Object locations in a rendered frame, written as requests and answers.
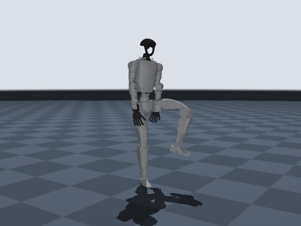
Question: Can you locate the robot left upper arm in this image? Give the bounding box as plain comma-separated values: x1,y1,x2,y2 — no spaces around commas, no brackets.
155,63,163,90

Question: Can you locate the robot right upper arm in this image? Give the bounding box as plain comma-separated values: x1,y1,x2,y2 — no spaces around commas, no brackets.
128,60,139,89

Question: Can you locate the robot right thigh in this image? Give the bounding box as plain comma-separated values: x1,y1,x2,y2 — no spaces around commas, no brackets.
131,106,148,151

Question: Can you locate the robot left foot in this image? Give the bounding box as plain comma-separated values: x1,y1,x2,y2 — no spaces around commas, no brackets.
169,145,190,156

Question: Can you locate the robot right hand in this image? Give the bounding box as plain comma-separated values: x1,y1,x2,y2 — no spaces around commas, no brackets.
132,104,146,126

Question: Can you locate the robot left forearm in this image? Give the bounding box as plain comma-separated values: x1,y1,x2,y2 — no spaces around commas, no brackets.
154,89,162,100

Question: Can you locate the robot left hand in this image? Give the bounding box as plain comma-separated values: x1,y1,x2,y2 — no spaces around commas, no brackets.
149,112,160,123

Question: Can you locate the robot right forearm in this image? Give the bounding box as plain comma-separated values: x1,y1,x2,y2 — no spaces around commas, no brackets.
129,82,139,110

